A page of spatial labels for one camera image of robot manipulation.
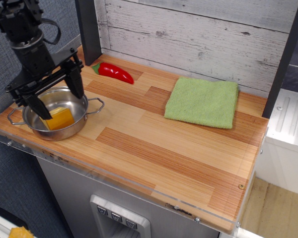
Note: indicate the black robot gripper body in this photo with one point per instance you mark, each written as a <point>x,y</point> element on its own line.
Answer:
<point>40,69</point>

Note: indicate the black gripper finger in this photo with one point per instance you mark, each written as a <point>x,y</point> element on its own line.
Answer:
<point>38,107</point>
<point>74,81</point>

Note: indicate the yellow cube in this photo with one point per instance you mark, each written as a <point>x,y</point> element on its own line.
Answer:
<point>61,118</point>

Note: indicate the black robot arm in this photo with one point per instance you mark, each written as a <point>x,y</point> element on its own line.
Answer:
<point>19,21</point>

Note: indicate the green towel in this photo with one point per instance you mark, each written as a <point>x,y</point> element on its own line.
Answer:
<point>203,102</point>

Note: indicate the red toy chili pepper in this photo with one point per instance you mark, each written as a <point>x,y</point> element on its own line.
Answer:
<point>110,70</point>

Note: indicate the stainless steel pot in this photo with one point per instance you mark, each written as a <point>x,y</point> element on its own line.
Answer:
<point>53,98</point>

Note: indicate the clear acrylic table guard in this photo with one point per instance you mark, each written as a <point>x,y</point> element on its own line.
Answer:
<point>89,171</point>

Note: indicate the silver cabinet with dispenser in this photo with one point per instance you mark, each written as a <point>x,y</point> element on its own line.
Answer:
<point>114,205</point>

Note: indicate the yellow black object bottom left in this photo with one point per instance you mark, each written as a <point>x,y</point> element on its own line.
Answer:
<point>20,232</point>

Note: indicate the white toy sink unit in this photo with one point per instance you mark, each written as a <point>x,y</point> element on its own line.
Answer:
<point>278,160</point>

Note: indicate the dark grey left post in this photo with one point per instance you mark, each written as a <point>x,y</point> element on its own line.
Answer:
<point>88,26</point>

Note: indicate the dark grey post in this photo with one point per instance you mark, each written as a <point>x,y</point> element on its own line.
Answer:
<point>282,68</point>
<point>88,26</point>

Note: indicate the dark grey right post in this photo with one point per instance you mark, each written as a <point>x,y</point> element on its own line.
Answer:
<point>282,68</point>

